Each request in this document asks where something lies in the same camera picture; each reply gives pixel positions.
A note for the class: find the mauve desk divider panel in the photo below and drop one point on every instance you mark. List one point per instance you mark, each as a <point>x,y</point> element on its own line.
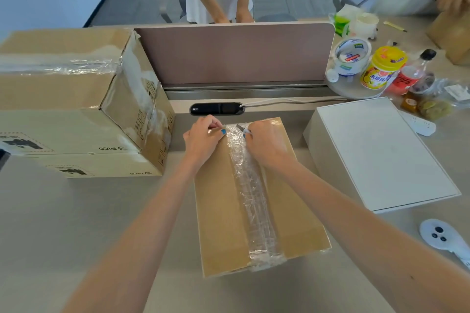
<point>235,56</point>

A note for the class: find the white handheld controller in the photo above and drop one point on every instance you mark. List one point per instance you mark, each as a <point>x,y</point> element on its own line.
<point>438,234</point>

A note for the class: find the person's right forearm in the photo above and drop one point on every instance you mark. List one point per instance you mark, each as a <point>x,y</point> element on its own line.
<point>367,235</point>

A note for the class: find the round beige shelf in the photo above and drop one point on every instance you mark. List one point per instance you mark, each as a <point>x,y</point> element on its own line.
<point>349,89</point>

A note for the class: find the yellow lid jar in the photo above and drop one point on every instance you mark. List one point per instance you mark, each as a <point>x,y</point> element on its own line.
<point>378,78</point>

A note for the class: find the white plastic tub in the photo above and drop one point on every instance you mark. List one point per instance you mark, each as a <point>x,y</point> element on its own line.
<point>365,26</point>

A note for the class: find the clear bag of snacks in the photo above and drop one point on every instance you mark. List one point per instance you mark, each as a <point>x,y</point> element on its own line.
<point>435,109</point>

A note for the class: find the clear plastic cup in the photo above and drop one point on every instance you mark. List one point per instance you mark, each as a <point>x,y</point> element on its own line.
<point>426,83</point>

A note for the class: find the person's right hand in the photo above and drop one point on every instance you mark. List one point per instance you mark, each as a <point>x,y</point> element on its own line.
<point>268,146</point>

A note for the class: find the small white round cap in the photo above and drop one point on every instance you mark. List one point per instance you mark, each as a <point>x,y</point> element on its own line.
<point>332,76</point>

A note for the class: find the red label soda bottle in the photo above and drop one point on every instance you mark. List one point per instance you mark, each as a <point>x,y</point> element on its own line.
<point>404,81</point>

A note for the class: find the brown cardboard box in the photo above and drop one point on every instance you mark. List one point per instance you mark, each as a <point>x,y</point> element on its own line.
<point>44,92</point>
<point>451,37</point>
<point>216,206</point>
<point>110,166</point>

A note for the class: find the person's left forearm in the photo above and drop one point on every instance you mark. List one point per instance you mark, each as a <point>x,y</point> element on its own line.
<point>136,243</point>

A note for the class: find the white tape roll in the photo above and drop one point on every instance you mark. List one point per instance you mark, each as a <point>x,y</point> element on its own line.
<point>350,67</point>

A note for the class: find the white power strip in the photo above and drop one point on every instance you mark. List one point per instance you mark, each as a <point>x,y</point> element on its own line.
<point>420,125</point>

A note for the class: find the green tissue pack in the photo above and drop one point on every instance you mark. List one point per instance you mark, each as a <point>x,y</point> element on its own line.
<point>341,23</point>

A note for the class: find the white utility knife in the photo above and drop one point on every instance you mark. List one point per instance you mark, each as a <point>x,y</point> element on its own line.
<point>244,129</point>

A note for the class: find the black desk power socket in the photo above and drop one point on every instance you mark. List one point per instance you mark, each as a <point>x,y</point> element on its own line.
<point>216,109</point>

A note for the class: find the white box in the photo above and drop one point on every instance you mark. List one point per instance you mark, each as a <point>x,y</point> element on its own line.
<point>374,151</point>

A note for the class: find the person's left hand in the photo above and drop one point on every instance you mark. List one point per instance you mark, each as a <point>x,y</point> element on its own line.
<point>202,144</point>

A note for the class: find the small yellow packet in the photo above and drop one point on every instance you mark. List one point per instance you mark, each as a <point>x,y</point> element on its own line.
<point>394,26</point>

